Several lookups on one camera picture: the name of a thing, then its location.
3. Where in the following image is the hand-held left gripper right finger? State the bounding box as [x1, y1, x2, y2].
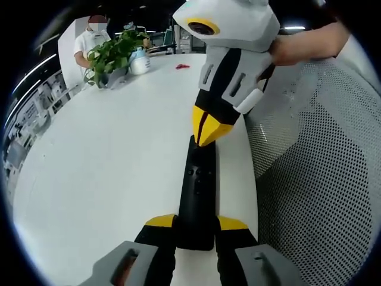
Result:
[214, 215, 300, 286]

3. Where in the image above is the green potted plant grey pot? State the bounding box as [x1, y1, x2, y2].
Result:
[83, 29, 151, 90]

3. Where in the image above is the white spray bottle blue top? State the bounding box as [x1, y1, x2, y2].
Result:
[128, 46, 151, 75]

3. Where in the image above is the black remote control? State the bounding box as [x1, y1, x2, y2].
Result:
[175, 134, 221, 251]

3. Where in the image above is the grey mesh office chair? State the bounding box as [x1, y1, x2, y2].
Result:
[243, 38, 380, 286]

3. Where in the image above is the person's right hand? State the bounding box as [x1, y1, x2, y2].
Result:
[268, 32, 303, 67]

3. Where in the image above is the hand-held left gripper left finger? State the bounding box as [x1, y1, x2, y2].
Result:
[85, 213, 179, 286]

